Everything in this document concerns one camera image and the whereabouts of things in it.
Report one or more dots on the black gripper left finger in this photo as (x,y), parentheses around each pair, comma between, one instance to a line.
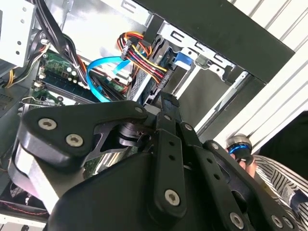
(72,120)

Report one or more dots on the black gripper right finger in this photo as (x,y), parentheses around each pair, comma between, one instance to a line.
(213,168)

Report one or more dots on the hard disk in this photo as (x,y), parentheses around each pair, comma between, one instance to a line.
(184,59)

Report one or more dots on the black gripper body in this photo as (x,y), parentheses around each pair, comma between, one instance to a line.
(108,204)

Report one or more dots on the person's hand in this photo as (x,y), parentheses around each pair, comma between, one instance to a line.
(250,168)

